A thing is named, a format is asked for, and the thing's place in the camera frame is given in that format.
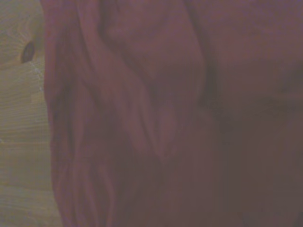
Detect rust red shorts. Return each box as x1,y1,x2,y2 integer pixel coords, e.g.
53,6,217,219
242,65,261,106
39,0,303,227

